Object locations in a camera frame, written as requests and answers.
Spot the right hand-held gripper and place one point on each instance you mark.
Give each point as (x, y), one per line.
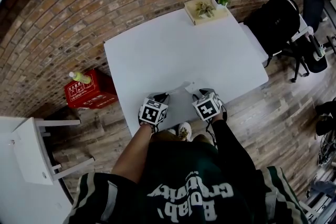
(207, 108)

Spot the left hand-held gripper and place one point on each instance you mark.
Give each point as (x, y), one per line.
(151, 114)

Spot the person's left forearm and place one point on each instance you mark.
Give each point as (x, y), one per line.
(131, 157)

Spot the person's right forearm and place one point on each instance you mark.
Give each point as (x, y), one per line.
(233, 147)

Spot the person's white shoe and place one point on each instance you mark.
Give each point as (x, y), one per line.
(185, 131)

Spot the white square table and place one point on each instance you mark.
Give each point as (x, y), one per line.
(170, 55)

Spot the red fire equipment box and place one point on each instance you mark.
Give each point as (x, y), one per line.
(92, 94)

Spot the white wooden chair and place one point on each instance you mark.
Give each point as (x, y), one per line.
(252, 39)

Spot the green striped jersey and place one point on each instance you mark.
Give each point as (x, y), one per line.
(183, 178)

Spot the light wooden tray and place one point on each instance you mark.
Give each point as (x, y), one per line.
(191, 11)

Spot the small green succulent pot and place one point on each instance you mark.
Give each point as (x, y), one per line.
(206, 10)

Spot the green drink bottle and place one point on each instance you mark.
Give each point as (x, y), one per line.
(80, 78)

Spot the black backpack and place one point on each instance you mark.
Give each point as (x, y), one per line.
(273, 23)

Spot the white cup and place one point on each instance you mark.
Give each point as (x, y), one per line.
(319, 53)

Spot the black office chair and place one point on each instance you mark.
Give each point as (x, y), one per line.
(313, 5)

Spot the small white side table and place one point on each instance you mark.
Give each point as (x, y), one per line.
(31, 154)

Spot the white metal frame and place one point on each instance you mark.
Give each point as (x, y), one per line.
(320, 202)

